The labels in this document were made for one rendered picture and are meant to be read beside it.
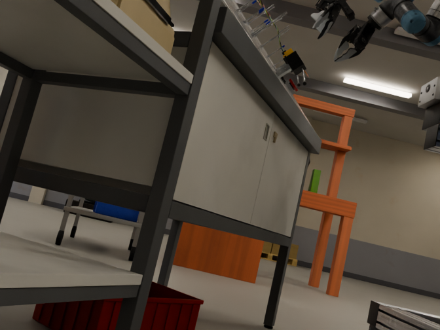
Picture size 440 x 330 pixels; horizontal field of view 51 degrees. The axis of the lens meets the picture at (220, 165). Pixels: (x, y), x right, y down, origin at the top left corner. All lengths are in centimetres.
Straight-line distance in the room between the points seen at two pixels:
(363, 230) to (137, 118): 1074
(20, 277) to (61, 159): 58
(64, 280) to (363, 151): 1127
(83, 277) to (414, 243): 1157
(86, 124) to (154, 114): 19
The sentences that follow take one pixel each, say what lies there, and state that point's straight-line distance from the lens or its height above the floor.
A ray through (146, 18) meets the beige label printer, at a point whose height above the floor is 71.
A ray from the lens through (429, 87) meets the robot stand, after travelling 202.
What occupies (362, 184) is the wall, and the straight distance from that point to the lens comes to 1175.
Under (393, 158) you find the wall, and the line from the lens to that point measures 1211.
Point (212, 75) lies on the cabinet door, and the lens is 117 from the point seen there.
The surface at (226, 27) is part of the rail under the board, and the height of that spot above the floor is 82.
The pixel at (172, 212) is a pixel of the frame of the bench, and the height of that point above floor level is 37.
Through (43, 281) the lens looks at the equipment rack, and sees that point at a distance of 74.
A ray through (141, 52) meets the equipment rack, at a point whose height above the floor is 62.
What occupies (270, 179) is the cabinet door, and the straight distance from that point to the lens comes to 169.
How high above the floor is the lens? 36
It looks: 8 degrees up
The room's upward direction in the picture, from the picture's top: 13 degrees clockwise
